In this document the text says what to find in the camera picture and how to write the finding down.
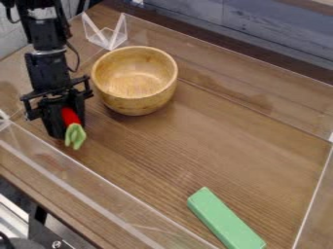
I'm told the clear acrylic front panel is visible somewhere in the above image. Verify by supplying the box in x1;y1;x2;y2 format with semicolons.
0;121;218;249

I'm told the clear acrylic corner bracket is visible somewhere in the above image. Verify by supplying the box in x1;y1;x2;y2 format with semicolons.
81;13;127;51

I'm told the black device with cable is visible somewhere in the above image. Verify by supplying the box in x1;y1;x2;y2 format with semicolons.
0;227;76;249

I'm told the red plush strawberry green stem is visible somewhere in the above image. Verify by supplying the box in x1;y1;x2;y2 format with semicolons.
60;106;88;151

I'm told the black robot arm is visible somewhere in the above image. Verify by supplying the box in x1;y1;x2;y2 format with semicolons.
0;0;93;144

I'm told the green rectangular block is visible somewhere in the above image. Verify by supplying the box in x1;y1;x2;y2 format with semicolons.
187;187;266;249

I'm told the black cable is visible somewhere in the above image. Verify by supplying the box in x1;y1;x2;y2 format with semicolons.
64;40;81;74

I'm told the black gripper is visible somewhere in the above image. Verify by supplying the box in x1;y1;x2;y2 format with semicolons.
20;49;93;139

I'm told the wooden bowl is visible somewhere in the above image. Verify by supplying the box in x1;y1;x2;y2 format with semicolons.
91;46;178;116

